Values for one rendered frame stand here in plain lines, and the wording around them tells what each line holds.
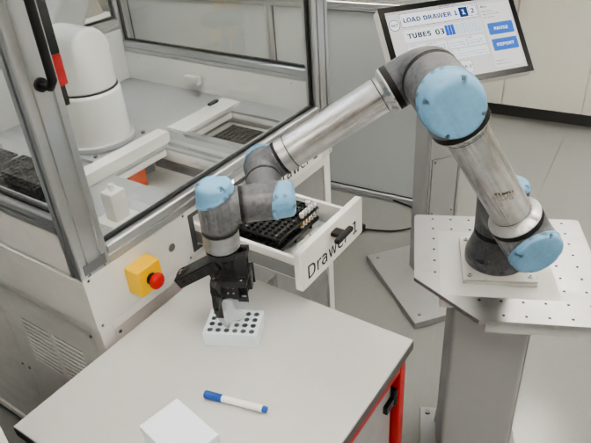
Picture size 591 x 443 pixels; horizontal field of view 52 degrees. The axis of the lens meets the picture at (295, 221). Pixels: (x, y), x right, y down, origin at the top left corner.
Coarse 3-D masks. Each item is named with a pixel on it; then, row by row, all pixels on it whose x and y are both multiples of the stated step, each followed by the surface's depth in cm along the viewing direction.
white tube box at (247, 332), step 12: (252, 312) 138; (216, 324) 136; (240, 324) 135; (252, 324) 135; (264, 324) 140; (204, 336) 134; (216, 336) 133; (228, 336) 133; (240, 336) 132; (252, 336) 132
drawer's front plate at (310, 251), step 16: (352, 208) 151; (336, 224) 145; (352, 224) 153; (320, 240) 141; (352, 240) 156; (304, 256) 136; (320, 256) 143; (336, 256) 150; (304, 272) 138; (320, 272) 145; (304, 288) 140
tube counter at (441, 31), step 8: (448, 24) 209; (456, 24) 210; (464, 24) 210; (472, 24) 211; (480, 24) 212; (440, 32) 208; (448, 32) 209; (456, 32) 209; (464, 32) 210; (472, 32) 210
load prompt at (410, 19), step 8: (440, 8) 210; (448, 8) 210; (456, 8) 211; (464, 8) 211; (472, 8) 212; (400, 16) 206; (408, 16) 207; (416, 16) 207; (424, 16) 208; (432, 16) 208; (440, 16) 209; (448, 16) 210; (456, 16) 210; (464, 16) 211; (472, 16) 211; (408, 24) 206; (416, 24) 207; (424, 24) 207
